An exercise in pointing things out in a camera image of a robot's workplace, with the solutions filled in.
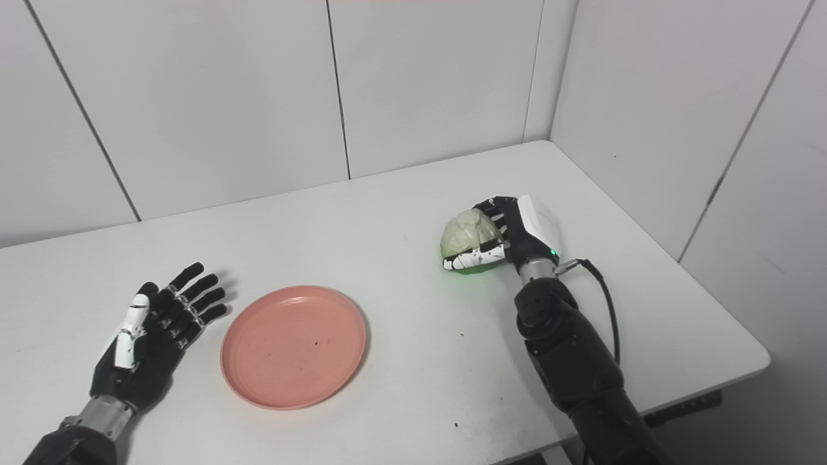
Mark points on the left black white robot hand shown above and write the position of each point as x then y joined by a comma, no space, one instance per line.
148,361

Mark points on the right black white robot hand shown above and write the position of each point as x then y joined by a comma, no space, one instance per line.
533,236

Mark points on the green white cabbage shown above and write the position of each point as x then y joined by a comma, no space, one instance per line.
468,232

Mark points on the pink round plate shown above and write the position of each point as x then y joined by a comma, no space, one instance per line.
294,349

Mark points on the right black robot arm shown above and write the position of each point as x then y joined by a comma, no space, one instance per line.
575,361

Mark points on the black table frame bar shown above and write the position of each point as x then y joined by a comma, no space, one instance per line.
685,408

